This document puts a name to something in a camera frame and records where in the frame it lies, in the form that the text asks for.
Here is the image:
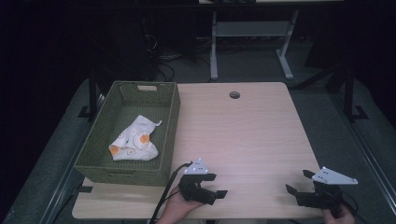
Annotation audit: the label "white cloth with orange print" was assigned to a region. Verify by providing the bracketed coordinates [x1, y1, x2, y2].
[107, 114, 163, 162]

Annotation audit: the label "person's right hand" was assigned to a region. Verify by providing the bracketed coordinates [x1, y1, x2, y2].
[321, 203, 356, 224]

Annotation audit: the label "person's left hand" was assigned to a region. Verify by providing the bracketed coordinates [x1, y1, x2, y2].
[155, 186, 206, 224]

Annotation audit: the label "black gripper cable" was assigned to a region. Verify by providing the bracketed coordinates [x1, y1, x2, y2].
[148, 161, 194, 224]
[341, 191, 372, 224]

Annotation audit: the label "green woven basket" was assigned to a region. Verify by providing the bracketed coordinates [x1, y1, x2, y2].
[74, 80, 182, 188]

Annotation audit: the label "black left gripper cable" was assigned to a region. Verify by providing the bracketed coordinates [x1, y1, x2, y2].
[148, 161, 194, 224]

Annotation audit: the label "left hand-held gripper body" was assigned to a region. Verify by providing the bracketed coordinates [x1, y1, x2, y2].
[177, 157, 219, 206]

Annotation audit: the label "white metal desk frame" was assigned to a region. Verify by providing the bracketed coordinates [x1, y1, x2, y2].
[209, 9, 301, 81]

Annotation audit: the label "black metal stand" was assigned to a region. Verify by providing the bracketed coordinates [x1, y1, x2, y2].
[340, 66, 370, 123]
[78, 66, 106, 122]

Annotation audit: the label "black floor cables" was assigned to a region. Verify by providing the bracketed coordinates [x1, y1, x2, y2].
[146, 34, 213, 82]

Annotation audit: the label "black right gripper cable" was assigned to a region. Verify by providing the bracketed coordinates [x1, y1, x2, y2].
[341, 191, 372, 224]

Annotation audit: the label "black table edge bracket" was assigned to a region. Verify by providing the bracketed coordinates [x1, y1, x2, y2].
[73, 185, 93, 196]

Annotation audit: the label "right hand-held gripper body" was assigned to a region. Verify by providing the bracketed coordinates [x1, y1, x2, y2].
[295, 165, 360, 217]

